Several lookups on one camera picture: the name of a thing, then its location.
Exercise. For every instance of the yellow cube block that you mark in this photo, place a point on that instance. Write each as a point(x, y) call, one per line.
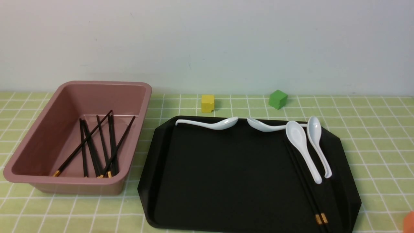
point(207, 103)

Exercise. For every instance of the white spoon far left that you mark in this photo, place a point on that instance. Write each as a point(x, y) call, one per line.
point(218, 126)

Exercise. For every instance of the white spoon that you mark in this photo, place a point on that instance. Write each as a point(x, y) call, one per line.
point(258, 125)
point(218, 126)
point(314, 132)

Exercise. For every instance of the white spoon middle back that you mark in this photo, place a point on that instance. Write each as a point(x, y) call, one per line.
point(258, 125)

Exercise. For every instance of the black plastic tray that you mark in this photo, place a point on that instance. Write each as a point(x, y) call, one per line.
point(242, 180)

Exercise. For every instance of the green cube block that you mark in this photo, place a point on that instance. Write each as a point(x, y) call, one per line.
point(278, 99)

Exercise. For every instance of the white spoon facing up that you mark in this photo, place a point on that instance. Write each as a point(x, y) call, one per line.
point(297, 137)

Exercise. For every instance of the black chopstick in bin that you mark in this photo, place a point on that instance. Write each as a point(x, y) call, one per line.
point(84, 158)
point(109, 173)
point(111, 128)
point(92, 152)
point(97, 158)

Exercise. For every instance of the white spoon far right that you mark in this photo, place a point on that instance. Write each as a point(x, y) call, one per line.
point(314, 132)

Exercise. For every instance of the pink plastic bin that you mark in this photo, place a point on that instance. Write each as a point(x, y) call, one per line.
point(56, 133)

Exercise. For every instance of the orange object at corner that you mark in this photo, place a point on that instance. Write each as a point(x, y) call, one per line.
point(408, 223)

